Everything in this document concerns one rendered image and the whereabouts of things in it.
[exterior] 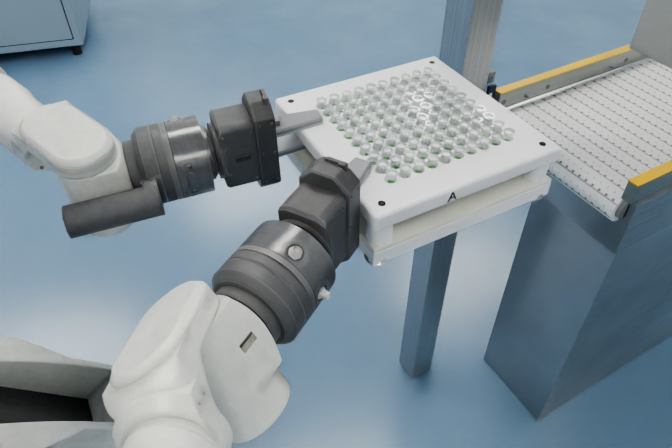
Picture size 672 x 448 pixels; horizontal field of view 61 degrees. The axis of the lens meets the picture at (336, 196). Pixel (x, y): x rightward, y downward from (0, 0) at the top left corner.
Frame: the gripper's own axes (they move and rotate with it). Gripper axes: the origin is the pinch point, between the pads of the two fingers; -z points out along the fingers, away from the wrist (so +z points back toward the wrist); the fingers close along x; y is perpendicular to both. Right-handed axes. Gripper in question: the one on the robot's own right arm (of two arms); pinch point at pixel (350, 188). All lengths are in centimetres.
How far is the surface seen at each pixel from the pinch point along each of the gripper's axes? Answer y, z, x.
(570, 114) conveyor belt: 16, -50, 15
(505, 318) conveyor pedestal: 15, -51, 74
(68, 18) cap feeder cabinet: -212, -119, 74
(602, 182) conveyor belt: 23.6, -33.9, 15.3
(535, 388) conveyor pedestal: 26, -43, 85
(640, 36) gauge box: 21.7, -32.1, -7.9
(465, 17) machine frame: -1.6, -39.1, -2.6
